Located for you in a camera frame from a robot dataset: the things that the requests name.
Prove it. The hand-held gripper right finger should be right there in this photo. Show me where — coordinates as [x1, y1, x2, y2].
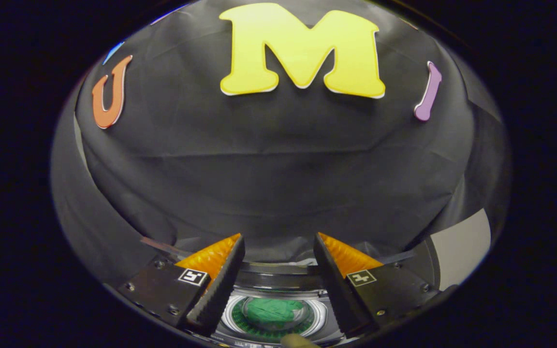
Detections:
[313, 232, 440, 338]

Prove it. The black backdrop cloth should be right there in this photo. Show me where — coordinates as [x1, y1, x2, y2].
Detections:
[50, 0, 511, 286]

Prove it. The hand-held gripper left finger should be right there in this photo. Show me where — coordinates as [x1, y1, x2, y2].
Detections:
[117, 233, 246, 336]

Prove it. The green shirt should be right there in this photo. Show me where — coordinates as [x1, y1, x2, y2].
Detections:
[246, 297, 306, 325]

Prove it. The white cabinet with dark top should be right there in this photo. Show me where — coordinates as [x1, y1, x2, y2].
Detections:
[404, 209, 493, 291]

